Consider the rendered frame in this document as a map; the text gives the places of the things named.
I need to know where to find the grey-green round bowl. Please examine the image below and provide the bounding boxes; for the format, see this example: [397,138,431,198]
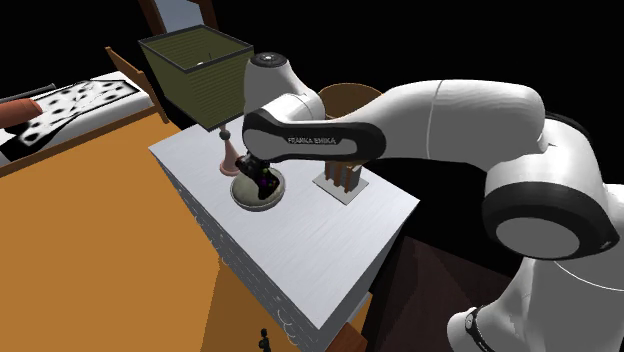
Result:
[229,167,287,213]

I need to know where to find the brown slatted holder white base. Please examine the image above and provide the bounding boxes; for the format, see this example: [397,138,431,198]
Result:
[312,160,370,206]

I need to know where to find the white chest of drawers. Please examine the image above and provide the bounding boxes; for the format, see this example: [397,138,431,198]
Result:
[147,116,421,352]

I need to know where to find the olive shade lamp pink base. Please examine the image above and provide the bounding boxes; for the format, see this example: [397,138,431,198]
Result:
[138,24,255,177]

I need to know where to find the brown round basket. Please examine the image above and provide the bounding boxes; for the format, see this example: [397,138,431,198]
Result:
[318,82,384,121]

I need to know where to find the bed with spotted blanket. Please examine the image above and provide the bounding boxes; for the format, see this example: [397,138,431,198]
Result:
[0,46,170,180]

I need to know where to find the red pillow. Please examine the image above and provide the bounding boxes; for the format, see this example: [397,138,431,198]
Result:
[0,98,45,130]

